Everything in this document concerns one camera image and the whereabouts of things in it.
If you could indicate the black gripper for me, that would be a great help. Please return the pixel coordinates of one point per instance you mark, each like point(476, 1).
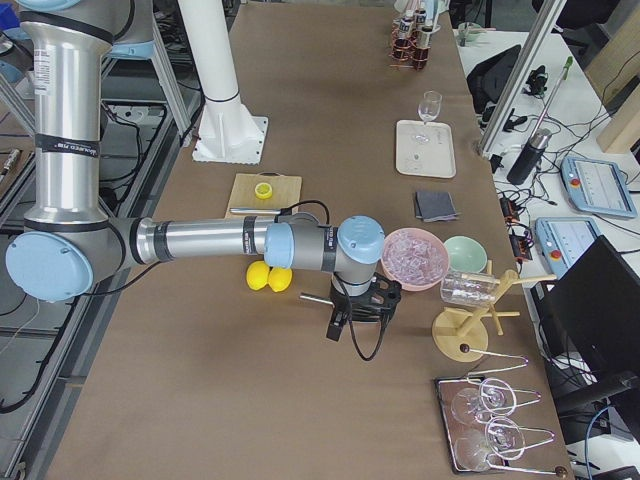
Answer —
point(343, 303)

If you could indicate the tea bottle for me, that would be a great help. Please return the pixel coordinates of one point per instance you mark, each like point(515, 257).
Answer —
point(404, 30)
point(423, 46)
point(419, 17)

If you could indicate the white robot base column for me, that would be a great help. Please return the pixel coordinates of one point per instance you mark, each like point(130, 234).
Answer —
point(228, 132)

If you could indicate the cream rectangular tray plate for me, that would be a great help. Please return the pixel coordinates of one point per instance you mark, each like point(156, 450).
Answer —
point(425, 150)

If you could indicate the metal ice scoop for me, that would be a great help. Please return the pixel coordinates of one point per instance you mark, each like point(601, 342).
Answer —
point(315, 298)

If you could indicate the yellow lemon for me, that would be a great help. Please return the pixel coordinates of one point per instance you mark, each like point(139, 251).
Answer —
point(279, 279)
point(257, 275)

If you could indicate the pink bowl with ice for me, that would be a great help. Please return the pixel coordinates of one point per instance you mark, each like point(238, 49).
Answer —
point(414, 257)

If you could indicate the wooden cup tree stand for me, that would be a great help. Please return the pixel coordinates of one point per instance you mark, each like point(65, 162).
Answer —
point(459, 331)

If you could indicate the clear glass jar on stand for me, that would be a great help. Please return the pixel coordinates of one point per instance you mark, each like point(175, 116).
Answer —
point(468, 289)

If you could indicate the metal muddler bar tool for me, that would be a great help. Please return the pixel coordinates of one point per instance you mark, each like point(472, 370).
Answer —
point(247, 211)

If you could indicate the green bowl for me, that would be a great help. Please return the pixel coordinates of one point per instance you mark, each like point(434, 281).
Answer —
point(466, 254)

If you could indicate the dark grey folded cloth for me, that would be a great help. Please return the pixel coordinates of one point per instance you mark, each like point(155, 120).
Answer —
point(432, 206)

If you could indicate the wooden cutting board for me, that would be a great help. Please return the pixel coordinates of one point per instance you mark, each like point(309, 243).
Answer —
point(286, 191)

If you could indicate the half lemon slice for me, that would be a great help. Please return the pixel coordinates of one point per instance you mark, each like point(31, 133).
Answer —
point(263, 190)

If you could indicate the black tray with glasses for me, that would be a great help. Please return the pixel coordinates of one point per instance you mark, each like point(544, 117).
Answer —
point(446, 388)

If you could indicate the hanging wine glass upper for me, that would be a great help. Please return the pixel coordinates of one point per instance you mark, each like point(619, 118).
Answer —
point(479, 401)

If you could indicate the hanging wine glass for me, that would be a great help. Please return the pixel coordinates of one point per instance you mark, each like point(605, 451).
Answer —
point(499, 444)
point(479, 401)

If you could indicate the hanging wine glass lower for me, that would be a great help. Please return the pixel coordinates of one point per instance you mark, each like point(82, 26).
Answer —
point(499, 444)

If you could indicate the clear wine glass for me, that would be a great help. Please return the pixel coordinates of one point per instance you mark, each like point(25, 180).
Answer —
point(428, 110)

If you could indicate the black thermos bottle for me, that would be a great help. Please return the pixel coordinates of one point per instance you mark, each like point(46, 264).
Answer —
point(530, 155)

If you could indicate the black monitor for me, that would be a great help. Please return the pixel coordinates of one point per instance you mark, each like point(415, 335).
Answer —
point(593, 310)

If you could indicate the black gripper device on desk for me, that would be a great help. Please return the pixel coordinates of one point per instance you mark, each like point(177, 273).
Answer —
point(488, 79)

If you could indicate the blue teach pendant tablet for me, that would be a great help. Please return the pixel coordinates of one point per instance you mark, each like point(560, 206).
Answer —
point(597, 186)

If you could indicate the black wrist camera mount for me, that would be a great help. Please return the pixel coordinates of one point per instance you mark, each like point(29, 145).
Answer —
point(379, 302)

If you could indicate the copper wire bottle basket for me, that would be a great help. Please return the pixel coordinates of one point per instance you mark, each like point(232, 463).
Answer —
point(404, 59)

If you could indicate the aluminium frame post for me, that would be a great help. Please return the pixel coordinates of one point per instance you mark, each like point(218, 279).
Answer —
point(542, 26)

